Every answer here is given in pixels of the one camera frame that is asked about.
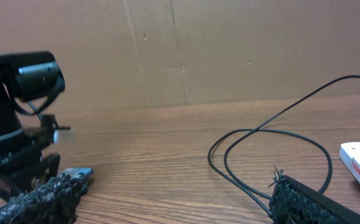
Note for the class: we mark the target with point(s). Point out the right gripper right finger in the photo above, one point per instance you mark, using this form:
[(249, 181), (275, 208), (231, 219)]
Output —
[(294, 202)]

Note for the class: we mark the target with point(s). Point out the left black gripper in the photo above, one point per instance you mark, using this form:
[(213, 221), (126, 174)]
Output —
[(21, 161)]

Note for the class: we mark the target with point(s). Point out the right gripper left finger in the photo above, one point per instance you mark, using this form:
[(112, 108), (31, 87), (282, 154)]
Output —
[(53, 202)]

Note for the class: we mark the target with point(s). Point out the blue Samsung Galaxy smartphone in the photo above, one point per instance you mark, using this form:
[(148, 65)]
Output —
[(78, 172)]

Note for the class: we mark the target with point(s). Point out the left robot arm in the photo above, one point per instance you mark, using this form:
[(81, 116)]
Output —
[(29, 83)]

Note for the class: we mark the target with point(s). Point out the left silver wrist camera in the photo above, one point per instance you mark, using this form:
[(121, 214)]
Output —
[(63, 136)]

